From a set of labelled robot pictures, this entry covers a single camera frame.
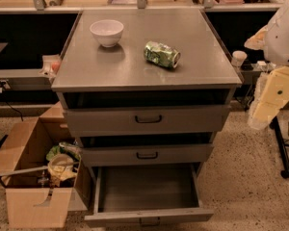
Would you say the grey drawer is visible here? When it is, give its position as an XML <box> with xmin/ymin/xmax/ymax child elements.
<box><xmin>82</xmin><ymin>143</ymin><xmax>214</xmax><ymax>167</ymax></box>
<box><xmin>64</xmin><ymin>105</ymin><xmax>229</xmax><ymax>137</ymax></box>
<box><xmin>85</xmin><ymin>164</ymin><xmax>214</xmax><ymax>227</ymax></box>

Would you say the open cardboard box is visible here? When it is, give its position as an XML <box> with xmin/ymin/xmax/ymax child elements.
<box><xmin>0</xmin><ymin>103</ymin><xmax>91</xmax><ymax>231</ymax></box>

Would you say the black stand leg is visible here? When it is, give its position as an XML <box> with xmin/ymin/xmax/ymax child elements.
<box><xmin>270</xmin><ymin>117</ymin><xmax>289</xmax><ymax>179</ymax></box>

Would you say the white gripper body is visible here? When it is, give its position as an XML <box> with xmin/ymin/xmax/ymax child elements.
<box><xmin>248</xmin><ymin>66</ymin><xmax>289</xmax><ymax>130</ymax></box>

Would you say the crushed green soda can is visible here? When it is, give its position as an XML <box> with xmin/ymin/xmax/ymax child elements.
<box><xmin>144</xmin><ymin>41</ymin><xmax>180</xmax><ymax>69</ymax></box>

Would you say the white ceramic bowl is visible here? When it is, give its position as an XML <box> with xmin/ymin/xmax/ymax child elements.
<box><xmin>90</xmin><ymin>19</ymin><xmax>124</xmax><ymax>47</ymax></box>

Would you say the small white jar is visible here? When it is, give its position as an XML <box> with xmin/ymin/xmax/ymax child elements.
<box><xmin>231</xmin><ymin>51</ymin><xmax>248</xmax><ymax>67</ymax></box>

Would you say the grey bottom drawer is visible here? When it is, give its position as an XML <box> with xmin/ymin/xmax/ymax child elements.
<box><xmin>85</xmin><ymin>164</ymin><xmax>214</xmax><ymax>227</ymax></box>

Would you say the grey metal drawer cabinet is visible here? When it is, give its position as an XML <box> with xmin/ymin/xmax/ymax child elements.
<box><xmin>52</xmin><ymin>8</ymin><xmax>241</xmax><ymax>168</ymax></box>

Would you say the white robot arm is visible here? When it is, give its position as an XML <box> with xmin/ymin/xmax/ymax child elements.
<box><xmin>244</xmin><ymin>0</ymin><xmax>289</xmax><ymax>130</ymax></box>

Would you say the grey middle drawer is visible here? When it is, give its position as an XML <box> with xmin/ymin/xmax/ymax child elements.
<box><xmin>82</xmin><ymin>143</ymin><xmax>214</xmax><ymax>167</ymax></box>

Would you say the grey metal rod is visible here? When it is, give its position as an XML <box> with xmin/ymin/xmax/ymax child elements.
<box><xmin>0</xmin><ymin>166</ymin><xmax>48</xmax><ymax>177</ymax></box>

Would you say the grey top drawer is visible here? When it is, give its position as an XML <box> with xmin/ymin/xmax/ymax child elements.
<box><xmin>64</xmin><ymin>105</ymin><xmax>229</xmax><ymax>137</ymax></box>

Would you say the white cup in box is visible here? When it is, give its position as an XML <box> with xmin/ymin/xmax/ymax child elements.
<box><xmin>48</xmin><ymin>154</ymin><xmax>75</xmax><ymax>181</ymax></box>

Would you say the black cable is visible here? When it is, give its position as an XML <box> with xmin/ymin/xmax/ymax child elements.
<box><xmin>0</xmin><ymin>87</ymin><xmax>25</xmax><ymax>122</ymax></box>

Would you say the clear plastic bag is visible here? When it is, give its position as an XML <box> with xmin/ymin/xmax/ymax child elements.
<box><xmin>39</xmin><ymin>55</ymin><xmax>62</xmax><ymax>78</ymax></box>

